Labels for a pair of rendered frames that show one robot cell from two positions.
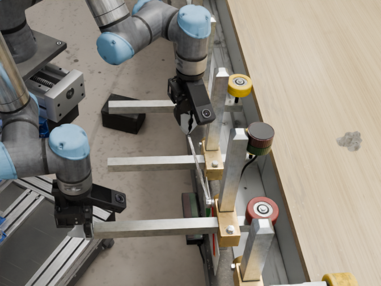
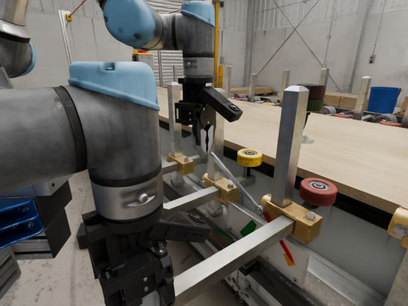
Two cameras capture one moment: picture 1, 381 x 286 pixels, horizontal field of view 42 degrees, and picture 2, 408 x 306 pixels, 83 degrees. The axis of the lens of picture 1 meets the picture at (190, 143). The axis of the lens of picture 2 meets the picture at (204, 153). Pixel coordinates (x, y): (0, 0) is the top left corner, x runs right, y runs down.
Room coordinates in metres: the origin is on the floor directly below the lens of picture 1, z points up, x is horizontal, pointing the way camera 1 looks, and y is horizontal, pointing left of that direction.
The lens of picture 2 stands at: (0.45, 0.27, 1.18)
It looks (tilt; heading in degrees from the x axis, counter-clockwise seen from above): 21 degrees down; 334
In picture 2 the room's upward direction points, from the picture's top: straight up
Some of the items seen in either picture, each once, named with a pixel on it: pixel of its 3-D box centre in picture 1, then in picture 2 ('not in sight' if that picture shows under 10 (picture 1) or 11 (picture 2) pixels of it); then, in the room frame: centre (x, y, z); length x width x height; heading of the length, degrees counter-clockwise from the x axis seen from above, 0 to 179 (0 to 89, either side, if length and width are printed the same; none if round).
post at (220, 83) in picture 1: (212, 136); (215, 166); (1.04, -0.06, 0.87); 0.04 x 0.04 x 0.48; 10
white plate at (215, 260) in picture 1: (210, 224); (260, 239); (0.82, -0.08, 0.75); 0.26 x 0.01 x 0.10; 10
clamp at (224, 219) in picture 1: (227, 219); (288, 215); (0.77, -0.11, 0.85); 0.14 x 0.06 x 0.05; 10
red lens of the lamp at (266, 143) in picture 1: (260, 134); (309, 90); (0.80, -0.15, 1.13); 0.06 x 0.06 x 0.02
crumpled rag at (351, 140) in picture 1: (352, 138); (305, 137); (1.05, -0.46, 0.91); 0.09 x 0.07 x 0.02; 134
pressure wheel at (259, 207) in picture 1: (259, 221); (314, 203); (0.77, -0.19, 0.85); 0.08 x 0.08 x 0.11
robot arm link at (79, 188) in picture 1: (74, 179); (130, 190); (0.69, 0.24, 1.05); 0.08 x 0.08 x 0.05
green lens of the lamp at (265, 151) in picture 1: (258, 142); (307, 102); (0.80, -0.15, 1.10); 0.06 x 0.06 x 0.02
